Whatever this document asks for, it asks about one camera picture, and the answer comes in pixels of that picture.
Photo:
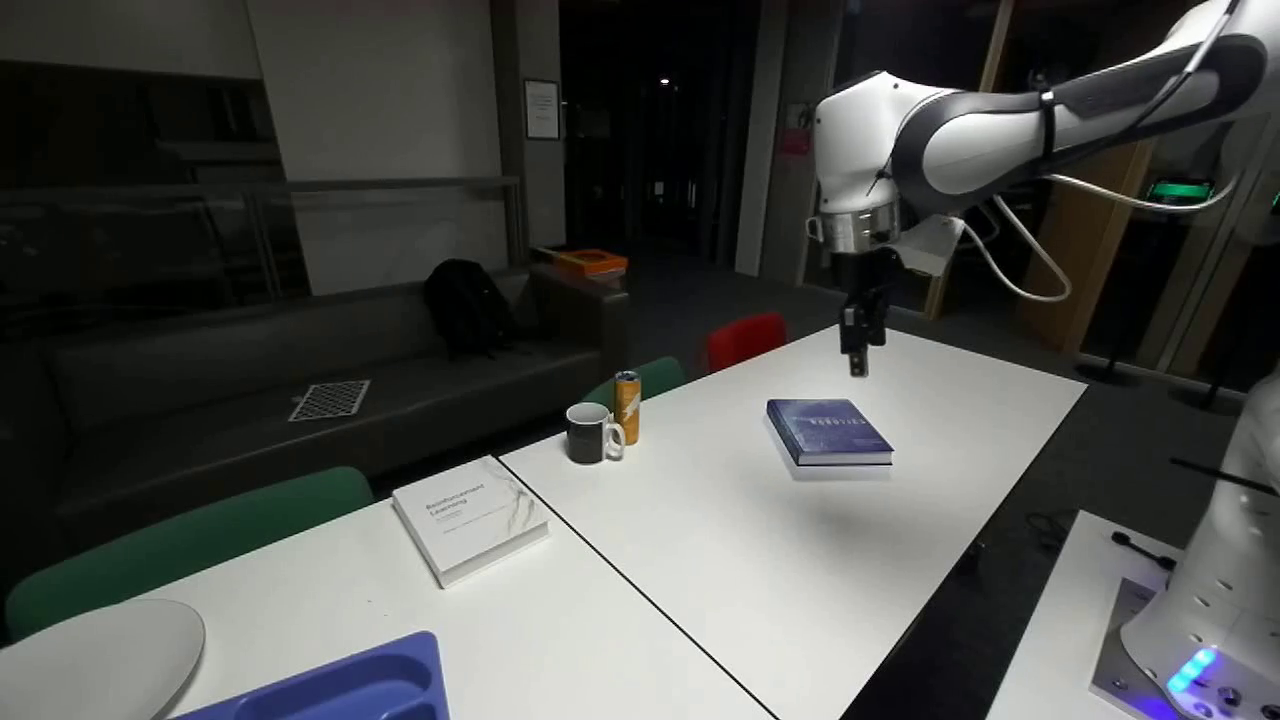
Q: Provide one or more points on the large green chair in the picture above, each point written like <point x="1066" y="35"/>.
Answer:
<point x="185" y="540"/>

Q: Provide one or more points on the small green chair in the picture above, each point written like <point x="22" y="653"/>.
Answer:
<point x="660" y="378"/>

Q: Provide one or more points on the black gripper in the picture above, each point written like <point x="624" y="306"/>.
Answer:
<point x="867" y="280"/>

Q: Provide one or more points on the framed paper wall notice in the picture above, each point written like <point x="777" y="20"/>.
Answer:
<point x="541" y="109"/>

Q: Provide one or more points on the red chair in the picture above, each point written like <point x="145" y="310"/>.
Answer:
<point x="746" y="340"/>

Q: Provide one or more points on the blue hardcover book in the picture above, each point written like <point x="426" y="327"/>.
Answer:
<point x="825" y="434"/>

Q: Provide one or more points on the black marker pen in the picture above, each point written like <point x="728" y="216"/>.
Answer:
<point x="1144" y="550"/>

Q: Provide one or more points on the orange drink can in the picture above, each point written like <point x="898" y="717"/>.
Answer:
<point x="624" y="406"/>

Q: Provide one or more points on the white round plate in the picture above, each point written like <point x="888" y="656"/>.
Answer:
<point x="94" y="666"/>

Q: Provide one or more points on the blue compartment tray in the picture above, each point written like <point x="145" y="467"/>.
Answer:
<point x="345" y="684"/>

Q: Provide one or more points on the bin with orange lid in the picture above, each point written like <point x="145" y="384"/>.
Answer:
<point x="586" y="264"/>

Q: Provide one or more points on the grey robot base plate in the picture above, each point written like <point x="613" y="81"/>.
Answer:
<point x="1113" y="653"/>

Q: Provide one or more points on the red wall sign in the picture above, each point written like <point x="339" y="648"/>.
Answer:
<point x="798" y="133"/>

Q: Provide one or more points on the white book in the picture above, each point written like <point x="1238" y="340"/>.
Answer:
<point x="465" y="519"/>

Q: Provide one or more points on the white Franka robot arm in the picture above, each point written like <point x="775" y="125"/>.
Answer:
<point x="986" y="133"/>

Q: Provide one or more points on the dark grey sofa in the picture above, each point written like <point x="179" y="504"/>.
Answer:
<point x="200" y="384"/>

